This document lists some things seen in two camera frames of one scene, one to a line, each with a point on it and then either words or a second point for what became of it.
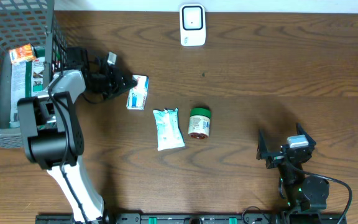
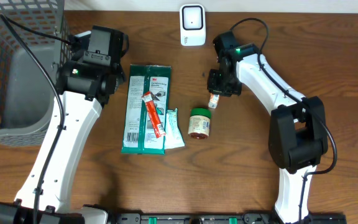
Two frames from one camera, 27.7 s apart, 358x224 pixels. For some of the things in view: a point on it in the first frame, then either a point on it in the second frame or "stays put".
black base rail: x=165 y=218 stays put
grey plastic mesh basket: x=7 y=25 stays put
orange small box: x=25 y=52 -> x=214 y=101
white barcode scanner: x=192 y=24 stays put
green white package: x=27 y=81 -> x=138 y=134
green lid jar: x=199 y=125 stays put
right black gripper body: x=276 y=159 -> x=220 y=82
